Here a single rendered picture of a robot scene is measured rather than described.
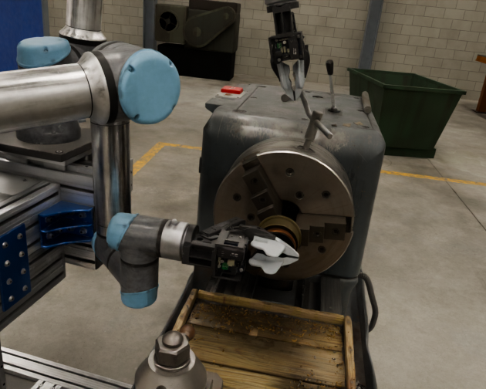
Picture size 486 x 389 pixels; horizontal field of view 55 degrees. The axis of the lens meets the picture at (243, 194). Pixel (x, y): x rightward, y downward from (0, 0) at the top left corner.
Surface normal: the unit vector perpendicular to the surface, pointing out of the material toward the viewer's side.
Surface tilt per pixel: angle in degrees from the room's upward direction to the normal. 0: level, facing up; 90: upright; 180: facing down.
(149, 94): 89
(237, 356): 0
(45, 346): 0
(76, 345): 0
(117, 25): 90
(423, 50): 90
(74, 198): 90
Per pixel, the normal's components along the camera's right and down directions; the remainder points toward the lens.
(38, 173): -0.26, 0.34
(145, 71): 0.69, 0.32
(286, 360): 0.09, -0.92
